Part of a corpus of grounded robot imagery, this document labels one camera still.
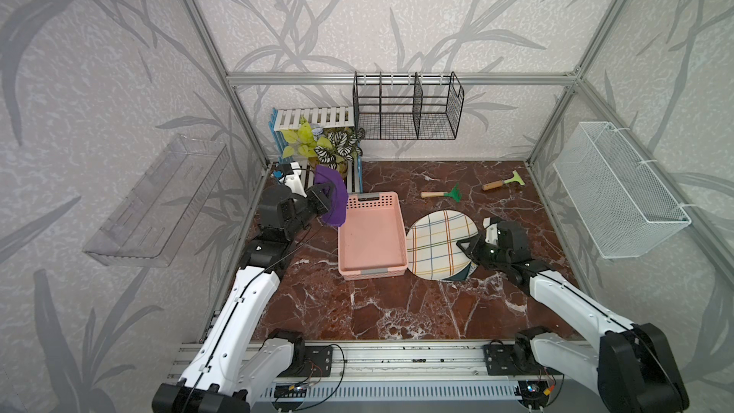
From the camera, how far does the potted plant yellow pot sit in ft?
2.96

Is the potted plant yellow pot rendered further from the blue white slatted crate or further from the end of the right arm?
the end of the right arm

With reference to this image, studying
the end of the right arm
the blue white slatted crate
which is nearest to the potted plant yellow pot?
the blue white slatted crate
